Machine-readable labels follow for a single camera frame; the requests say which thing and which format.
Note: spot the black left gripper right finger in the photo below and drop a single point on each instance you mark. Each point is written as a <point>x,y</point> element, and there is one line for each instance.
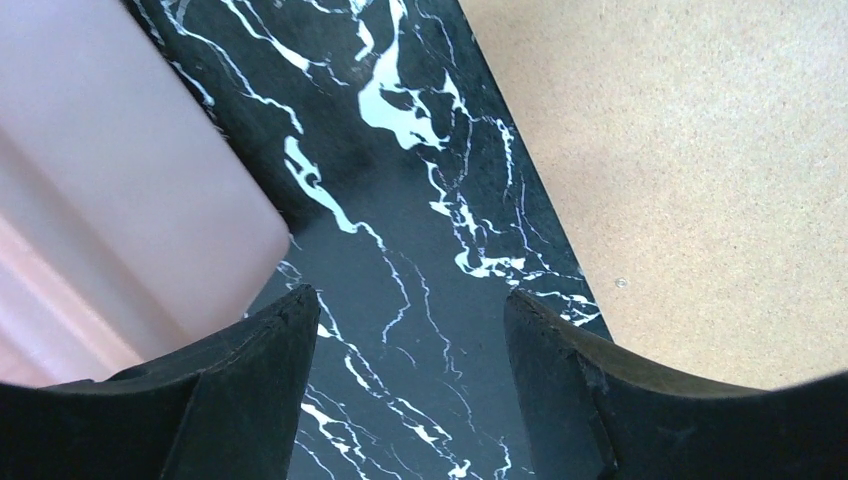
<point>594,410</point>

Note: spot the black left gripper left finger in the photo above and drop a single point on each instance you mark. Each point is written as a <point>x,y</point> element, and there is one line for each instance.
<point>224,407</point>

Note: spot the brown fibreboard backing board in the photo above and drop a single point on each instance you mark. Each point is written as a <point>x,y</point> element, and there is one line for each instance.
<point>696,154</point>

